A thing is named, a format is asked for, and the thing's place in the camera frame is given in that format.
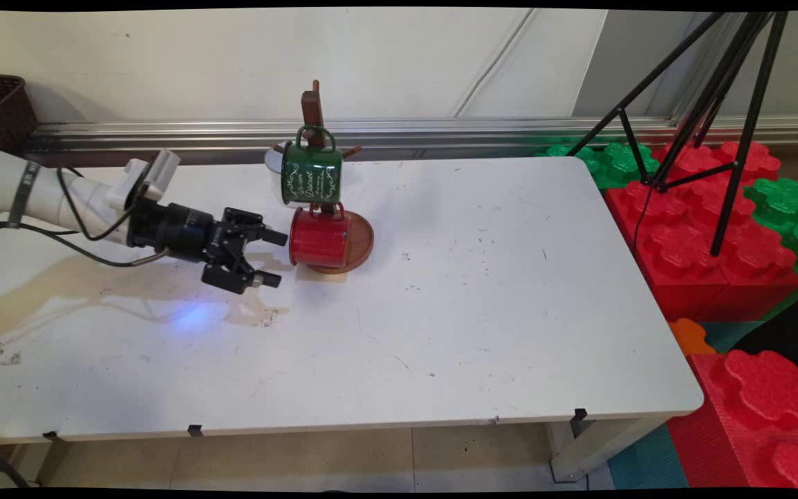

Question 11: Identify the teal foam mat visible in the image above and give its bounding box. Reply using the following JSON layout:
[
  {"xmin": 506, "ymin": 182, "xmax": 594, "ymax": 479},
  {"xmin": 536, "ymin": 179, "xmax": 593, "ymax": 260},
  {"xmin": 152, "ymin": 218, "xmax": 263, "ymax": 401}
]
[{"xmin": 607, "ymin": 423, "xmax": 691, "ymax": 490}]

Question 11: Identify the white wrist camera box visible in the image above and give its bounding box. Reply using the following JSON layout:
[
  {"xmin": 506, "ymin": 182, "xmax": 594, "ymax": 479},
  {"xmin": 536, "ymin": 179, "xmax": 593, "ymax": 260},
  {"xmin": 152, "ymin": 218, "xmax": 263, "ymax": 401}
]
[{"xmin": 106, "ymin": 148, "xmax": 182, "ymax": 213}]

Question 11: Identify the green foam block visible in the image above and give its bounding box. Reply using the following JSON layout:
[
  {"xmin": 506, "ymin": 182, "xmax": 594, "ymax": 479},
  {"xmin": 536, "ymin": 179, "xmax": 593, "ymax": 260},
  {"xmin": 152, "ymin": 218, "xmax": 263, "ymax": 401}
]
[
  {"xmin": 744, "ymin": 177, "xmax": 798, "ymax": 286},
  {"xmin": 536, "ymin": 142, "xmax": 660, "ymax": 190}
]

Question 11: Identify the large red foam block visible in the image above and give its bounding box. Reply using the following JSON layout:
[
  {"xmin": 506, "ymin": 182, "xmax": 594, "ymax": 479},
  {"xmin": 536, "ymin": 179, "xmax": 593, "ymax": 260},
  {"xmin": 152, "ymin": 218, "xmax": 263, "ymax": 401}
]
[{"xmin": 603, "ymin": 139, "xmax": 798, "ymax": 324}]

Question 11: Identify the aluminium window rail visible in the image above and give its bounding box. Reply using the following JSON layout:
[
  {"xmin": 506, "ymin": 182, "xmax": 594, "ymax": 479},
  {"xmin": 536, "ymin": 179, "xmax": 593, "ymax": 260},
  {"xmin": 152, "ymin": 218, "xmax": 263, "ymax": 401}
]
[{"xmin": 25, "ymin": 116, "xmax": 798, "ymax": 164}]

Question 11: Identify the orange foam block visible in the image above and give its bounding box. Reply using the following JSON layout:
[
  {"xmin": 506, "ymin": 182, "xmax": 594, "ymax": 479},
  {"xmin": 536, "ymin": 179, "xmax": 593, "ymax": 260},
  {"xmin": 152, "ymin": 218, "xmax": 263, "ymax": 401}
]
[{"xmin": 668, "ymin": 317, "xmax": 718, "ymax": 357}]

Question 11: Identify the thin black tripod cable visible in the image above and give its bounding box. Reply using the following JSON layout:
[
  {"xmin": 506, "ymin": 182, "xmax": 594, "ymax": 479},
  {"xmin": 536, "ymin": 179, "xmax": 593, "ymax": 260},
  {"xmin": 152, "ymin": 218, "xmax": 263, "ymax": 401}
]
[{"xmin": 632, "ymin": 182, "xmax": 653, "ymax": 254}]

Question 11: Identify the white table leg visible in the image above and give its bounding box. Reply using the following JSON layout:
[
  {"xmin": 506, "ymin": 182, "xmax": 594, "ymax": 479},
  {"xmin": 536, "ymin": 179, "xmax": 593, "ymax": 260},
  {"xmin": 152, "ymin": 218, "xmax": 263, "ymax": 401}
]
[{"xmin": 547, "ymin": 416, "xmax": 671, "ymax": 484}]

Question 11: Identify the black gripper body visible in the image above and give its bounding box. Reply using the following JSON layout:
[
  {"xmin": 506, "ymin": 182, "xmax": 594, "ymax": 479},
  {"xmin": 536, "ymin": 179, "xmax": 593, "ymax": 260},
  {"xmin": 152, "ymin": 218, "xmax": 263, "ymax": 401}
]
[{"xmin": 152, "ymin": 201, "xmax": 233, "ymax": 265}]

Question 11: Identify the brown wicker basket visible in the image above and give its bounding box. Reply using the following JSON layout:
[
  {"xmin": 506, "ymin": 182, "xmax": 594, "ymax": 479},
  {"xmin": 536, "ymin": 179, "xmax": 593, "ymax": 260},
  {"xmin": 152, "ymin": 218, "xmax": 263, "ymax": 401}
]
[{"xmin": 0, "ymin": 73, "xmax": 40, "ymax": 155}]

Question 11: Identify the red enamel mug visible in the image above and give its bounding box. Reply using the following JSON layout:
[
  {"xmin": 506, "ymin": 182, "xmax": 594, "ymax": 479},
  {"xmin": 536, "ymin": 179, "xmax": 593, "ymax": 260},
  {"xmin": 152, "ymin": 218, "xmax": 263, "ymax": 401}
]
[{"xmin": 288, "ymin": 202, "xmax": 352, "ymax": 269}]

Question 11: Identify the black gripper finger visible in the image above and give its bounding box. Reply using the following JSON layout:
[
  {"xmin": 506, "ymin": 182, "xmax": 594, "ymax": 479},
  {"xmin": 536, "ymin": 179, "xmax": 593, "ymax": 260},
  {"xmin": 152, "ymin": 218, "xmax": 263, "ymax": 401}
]
[
  {"xmin": 202, "ymin": 255, "xmax": 283, "ymax": 296},
  {"xmin": 224, "ymin": 207, "xmax": 290, "ymax": 247}
]

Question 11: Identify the black tripod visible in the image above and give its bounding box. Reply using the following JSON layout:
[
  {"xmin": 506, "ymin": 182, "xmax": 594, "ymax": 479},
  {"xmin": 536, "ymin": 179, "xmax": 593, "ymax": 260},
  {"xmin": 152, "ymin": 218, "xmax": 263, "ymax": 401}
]
[{"xmin": 565, "ymin": 10, "xmax": 790, "ymax": 258}]

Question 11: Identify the thick black cable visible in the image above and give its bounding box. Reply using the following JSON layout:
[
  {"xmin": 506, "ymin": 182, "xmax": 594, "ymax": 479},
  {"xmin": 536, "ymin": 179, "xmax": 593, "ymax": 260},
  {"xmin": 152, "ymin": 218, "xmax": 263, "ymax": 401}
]
[{"xmin": 0, "ymin": 435, "xmax": 31, "ymax": 488}]

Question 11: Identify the green enamel mug white lettering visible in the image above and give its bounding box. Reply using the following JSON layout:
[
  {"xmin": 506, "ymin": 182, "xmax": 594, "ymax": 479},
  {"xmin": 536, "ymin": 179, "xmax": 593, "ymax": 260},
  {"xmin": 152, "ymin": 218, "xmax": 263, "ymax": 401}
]
[{"xmin": 280, "ymin": 125, "xmax": 344, "ymax": 207}]

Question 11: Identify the wooden mug tree stand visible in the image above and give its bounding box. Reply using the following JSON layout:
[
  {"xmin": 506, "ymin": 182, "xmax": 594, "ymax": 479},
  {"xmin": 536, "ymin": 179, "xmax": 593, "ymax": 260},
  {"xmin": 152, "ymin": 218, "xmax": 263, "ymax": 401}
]
[{"xmin": 273, "ymin": 80, "xmax": 375, "ymax": 275}]

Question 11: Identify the white wall cable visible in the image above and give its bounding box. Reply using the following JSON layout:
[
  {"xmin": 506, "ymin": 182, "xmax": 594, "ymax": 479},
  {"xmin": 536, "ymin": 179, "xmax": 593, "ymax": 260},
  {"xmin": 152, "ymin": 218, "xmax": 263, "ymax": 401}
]
[{"xmin": 453, "ymin": 8, "xmax": 535, "ymax": 118}]

